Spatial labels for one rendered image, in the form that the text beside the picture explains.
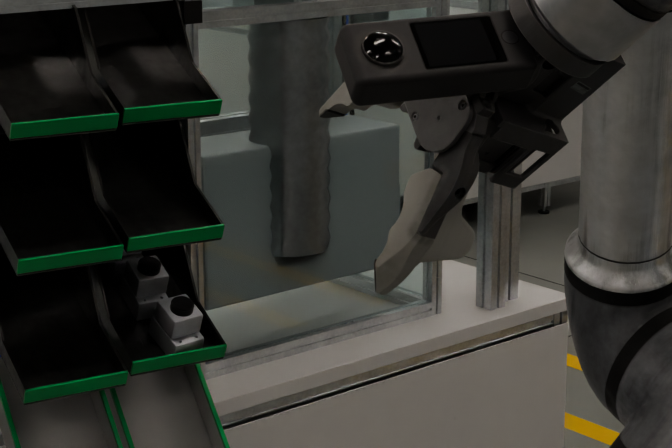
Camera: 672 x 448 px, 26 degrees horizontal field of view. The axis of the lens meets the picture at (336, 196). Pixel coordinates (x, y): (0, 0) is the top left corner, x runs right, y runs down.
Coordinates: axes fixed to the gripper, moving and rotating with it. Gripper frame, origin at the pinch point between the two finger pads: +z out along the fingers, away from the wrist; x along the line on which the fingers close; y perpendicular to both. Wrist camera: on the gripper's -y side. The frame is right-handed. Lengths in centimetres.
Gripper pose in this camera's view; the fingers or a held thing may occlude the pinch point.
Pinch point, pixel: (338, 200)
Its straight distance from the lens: 97.6
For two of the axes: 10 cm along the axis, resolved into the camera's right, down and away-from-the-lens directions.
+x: -2.5, -8.0, 5.5
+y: 7.5, 1.9, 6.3
